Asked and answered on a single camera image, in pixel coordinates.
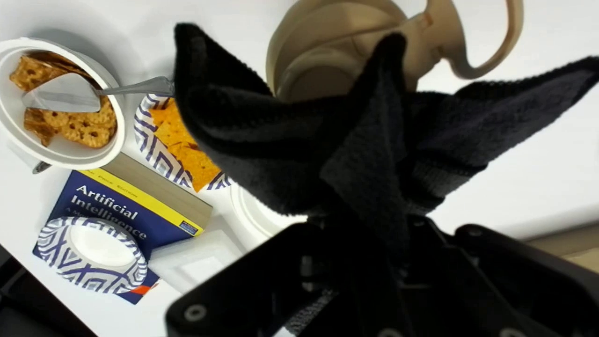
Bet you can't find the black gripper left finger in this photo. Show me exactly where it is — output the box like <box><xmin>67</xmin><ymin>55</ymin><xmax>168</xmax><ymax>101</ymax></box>
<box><xmin>162</xmin><ymin>219</ymin><xmax>332</xmax><ymax>337</ymax></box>

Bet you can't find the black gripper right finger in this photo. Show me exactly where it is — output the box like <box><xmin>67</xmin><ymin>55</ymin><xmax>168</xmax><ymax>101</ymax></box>
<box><xmin>422</xmin><ymin>217</ymin><xmax>599</xmax><ymax>337</ymax></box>

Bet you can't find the black towel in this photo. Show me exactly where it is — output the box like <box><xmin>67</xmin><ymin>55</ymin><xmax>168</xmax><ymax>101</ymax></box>
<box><xmin>171</xmin><ymin>23</ymin><xmax>599</xmax><ymax>264</ymax></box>

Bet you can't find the clear plastic food container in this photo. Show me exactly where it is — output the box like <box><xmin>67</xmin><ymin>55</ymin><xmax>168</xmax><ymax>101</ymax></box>
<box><xmin>147</xmin><ymin>214</ymin><xmax>248</xmax><ymax>296</ymax></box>

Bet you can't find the white paper plate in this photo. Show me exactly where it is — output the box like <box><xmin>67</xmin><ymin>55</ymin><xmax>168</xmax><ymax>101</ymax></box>
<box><xmin>228</xmin><ymin>182</ymin><xmax>308</xmax><ymax>240</ymax></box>

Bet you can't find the blue artificial intelligence book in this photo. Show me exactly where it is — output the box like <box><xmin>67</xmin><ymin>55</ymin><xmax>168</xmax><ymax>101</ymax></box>
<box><xmin>29</xmin><ymin>152</ymin><xmax>214</xmax><ymax>307</ymax></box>

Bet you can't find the patterned bowl with orange chips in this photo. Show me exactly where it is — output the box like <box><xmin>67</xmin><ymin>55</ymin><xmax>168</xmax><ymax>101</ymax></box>
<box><xmin>132</xmin><ymin>92</ymin><xmax>233</xmax><ymax>195</ymax></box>

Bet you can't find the empty blue patterned paper bowl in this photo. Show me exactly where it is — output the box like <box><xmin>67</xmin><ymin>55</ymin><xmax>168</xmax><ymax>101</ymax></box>
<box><xmin>31</xmin><ymin>214</ymin><xmax>151</xmax><ymax>294</ymax></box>

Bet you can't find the white bowl with crackers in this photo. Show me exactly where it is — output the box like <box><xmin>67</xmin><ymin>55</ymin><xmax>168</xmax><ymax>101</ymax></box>
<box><xmin>0</xmin><ymin>36</ymin><xmax>128</xmax><ymax>172</ymax></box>

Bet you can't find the metal spoon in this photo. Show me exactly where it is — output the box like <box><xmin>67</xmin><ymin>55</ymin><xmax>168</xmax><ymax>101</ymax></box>
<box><xmin>22</xmin><ymin>75</ymin><xmax>177</xmax><ymax>116</ymax></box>

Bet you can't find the beige bottle with handle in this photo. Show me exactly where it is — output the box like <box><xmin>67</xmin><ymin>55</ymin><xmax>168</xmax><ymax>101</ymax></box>
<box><xmin>263</xmin><ymin>0</ymin><xmax>525</xmax><ymax>105</ymax></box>

